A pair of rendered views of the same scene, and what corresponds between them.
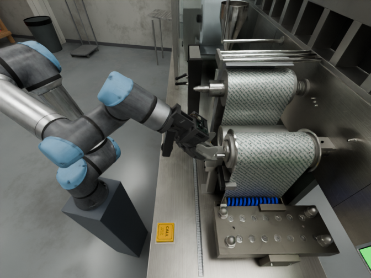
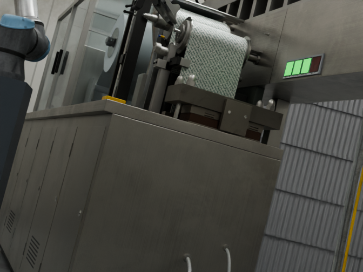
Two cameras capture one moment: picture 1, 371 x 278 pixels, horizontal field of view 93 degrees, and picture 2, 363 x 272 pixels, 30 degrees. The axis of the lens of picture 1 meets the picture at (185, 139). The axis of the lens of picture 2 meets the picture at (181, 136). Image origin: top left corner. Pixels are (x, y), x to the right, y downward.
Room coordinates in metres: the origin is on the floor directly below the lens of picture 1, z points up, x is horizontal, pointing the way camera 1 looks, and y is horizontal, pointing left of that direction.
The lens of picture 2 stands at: (-2.08, 0.58, 0.68)
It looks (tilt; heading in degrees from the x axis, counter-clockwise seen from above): 4 degrees up; 342
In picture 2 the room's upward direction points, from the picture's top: 14 degrees clockwise
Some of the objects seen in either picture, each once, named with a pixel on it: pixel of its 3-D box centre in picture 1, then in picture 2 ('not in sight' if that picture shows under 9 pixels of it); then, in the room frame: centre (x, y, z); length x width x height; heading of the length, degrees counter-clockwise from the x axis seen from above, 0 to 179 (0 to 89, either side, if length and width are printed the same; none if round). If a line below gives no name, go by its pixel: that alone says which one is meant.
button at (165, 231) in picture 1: (165, 232); (113, 101); (0.21, 0.08, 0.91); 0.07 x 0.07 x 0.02; 1
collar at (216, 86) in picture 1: (216, 88); (162, 21); (0.62, -0.12, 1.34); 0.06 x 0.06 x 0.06; 1
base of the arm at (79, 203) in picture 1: (88, 190); (5, 65); (0.38, 0.45, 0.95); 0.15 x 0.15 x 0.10
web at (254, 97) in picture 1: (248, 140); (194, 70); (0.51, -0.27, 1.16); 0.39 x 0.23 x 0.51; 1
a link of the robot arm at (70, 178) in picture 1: (78, 176); (15, 33); (0.39, 0.45, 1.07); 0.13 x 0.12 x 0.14; 149
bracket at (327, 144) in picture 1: (322, 143); (253, 49); (0.38, -0.45, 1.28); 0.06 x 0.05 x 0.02; 91
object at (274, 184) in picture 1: (259, 186); (209, 76); (0.32, -0.27, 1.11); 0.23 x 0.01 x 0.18; 91
